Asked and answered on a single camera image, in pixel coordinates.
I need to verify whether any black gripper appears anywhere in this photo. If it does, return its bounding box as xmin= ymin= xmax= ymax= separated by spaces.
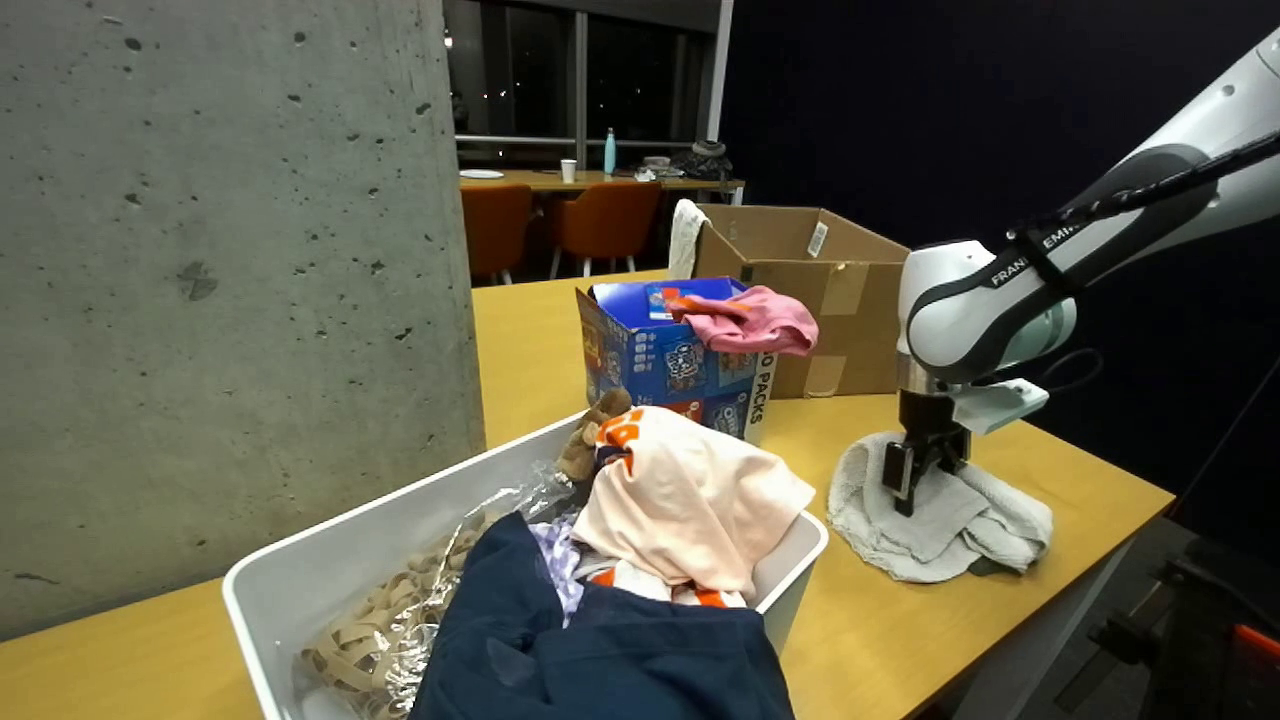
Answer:
xmin=882 ymin=389 xmax=976 ymax=521

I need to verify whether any light grey towel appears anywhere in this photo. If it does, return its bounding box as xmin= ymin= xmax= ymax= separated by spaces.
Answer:
xmin=822 ymin=428 xmax=1054 ymax=586

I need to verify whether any white plastic storage bin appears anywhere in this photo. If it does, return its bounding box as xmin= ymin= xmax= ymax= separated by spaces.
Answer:
xmin=219 ymin=405 xmax=833 ymax=720

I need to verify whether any brown cardboard box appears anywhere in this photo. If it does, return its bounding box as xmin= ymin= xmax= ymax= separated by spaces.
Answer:
xmin=693 ymin=198 xmax=943 ymax=401

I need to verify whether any peach cloth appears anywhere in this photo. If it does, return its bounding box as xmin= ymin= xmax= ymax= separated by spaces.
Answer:
xmin=571 ymin=405 xmax=814 ymax=607

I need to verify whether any pink cloth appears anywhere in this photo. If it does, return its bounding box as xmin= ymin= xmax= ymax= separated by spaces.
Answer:
xmin=659 ymin=280 xmax=822 ymax=358

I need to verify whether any blue printed carton box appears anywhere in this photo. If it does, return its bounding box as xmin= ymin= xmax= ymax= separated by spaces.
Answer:
xmin=571 ymin=275 xmax=781 ymax=442

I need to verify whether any brown plush toy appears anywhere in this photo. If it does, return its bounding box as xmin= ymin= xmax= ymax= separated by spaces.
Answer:
xmin=557 ymin=389 xmax=635 ymax=488

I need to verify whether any white cloth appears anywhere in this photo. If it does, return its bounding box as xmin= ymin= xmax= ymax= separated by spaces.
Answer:
xmin=662 ymin=195 xmax=711 ymax=280

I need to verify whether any navy blue cloth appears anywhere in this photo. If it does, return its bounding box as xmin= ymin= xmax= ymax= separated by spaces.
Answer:
xmin=411 ymin=511 xmax=799 ymax=720

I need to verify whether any purple checked cloth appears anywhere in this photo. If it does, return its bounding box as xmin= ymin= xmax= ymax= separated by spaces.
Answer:
xmin=528 ymin=511 xmax=593 ymax=618

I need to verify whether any dark bag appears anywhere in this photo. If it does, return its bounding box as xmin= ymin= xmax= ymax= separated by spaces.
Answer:
xmin=635 ymin=136 xmax=737 ymax=185

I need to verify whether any orange chair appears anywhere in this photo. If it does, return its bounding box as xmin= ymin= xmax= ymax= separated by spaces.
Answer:
xmin=552 ymin=181 xmax=669 ymax=280
xmin=459 ymin=185 xmax=534 ymax=288

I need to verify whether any long wooden desk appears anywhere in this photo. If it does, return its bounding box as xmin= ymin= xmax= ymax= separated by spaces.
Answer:
xmin=455 ymin=165 xmax=746 ymax=209

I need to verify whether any grey patterned garment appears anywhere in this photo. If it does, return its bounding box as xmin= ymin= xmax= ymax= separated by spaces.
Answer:
xmin=296 ymin=484 xmax=541 ymax=720

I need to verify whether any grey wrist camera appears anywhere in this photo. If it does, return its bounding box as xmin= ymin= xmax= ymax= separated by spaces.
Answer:
xmin=950 ymin=375 xmax=1054 ymax=438

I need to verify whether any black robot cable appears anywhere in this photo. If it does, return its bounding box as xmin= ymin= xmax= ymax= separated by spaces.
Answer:
xmin=1013 ymin=127 xmax=1280 ymax=253

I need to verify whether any orange handled clamp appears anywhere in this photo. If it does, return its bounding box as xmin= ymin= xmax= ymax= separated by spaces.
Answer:
xmin=1231 ymin=618 xmax=1280 ymax=671

